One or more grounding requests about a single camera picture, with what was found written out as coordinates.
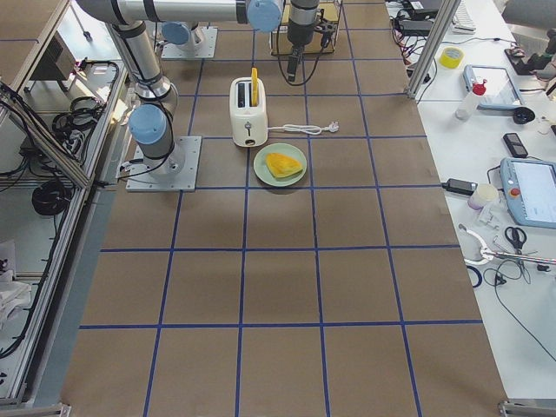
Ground white pliers tool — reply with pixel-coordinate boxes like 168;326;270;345
458;223;494;266

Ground green round plate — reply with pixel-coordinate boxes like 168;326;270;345
253;143;308;187

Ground wire shelf rack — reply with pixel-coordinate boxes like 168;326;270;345
268;1;343;56

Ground teach pendant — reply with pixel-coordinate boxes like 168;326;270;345
463;64;525;110
500;158;555;229

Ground black scissors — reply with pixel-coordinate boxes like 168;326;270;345
504;226;527;255

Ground grey control box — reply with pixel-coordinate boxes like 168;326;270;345
30;31;76;92

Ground yellow tape roll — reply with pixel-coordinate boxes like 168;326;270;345
439;47;464;70

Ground yellow toast slice in toaster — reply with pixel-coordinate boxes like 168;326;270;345
251;67;259;107

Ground white toaster power cable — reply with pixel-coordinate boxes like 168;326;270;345
267;121;341;136

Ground squeeze bottle red cap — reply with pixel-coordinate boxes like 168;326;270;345
454;80;487;121

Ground white cup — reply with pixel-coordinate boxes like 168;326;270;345
467;183;499;210

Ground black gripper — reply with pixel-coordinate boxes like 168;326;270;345
287;0;334;83

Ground yellow toast on plate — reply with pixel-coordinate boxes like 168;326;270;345
265;153;303;179

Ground black power adapter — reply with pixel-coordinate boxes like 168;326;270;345
441;178;477;195

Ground black phone device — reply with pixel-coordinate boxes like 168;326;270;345
503;133;528;158

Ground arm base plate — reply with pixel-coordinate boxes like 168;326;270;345
126;136;202;192
162;26;217;60

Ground black coiled cable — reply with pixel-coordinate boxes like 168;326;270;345
31;179;67;216

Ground cream white toaster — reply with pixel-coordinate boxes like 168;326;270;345
229;77;268;148

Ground aluminium frame post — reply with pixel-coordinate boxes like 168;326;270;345
405;0;460;98

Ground lower teach pendant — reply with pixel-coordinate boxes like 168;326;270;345
500;158;555;229

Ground upper teach pendant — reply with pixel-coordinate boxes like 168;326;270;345
463;64;525;110

